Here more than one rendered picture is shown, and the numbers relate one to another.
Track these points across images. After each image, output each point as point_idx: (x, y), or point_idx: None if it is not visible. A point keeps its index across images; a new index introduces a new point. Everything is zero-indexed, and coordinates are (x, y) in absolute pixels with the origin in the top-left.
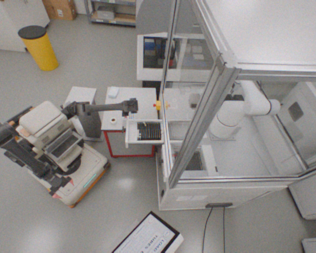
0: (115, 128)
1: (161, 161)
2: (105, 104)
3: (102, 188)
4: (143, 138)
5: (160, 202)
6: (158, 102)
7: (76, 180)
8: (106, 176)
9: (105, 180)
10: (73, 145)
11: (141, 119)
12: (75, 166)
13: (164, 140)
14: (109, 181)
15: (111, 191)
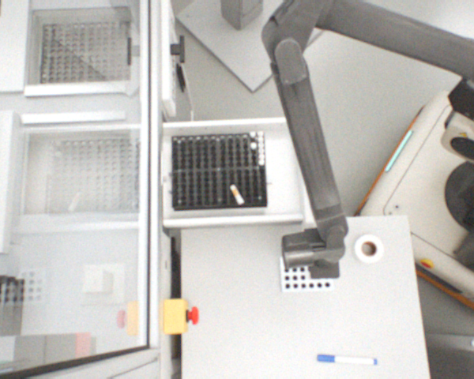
0: (354, 219)
1: (177, 46)
2: (405, 20)
3: (358, 167)
4: (239, 142)
5: (186, 99)
6: (171, 320)
7: (440, 144)
8: (355, 203)
9: (355, 189)
10: None
11: (249, 219)
12: (459, 188)
13: (159, 99)
14: (340, 187)
15: (330, 160)
